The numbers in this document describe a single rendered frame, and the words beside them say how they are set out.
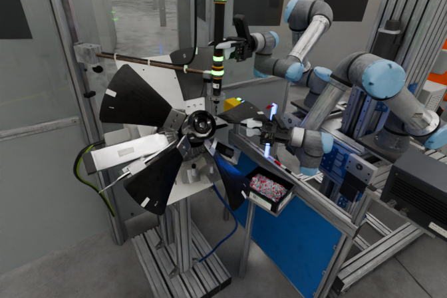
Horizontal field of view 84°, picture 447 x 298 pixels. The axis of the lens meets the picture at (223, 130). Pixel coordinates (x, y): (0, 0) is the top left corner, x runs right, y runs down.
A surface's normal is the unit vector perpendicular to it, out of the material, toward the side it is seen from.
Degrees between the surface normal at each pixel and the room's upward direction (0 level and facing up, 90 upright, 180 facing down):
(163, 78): 50
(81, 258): 0
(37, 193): 90
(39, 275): 0
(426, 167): 15
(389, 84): 86
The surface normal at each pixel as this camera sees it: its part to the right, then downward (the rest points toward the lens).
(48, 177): 0.57, 0.44
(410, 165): -0.17, -0.76
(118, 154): 0.47, -0.21
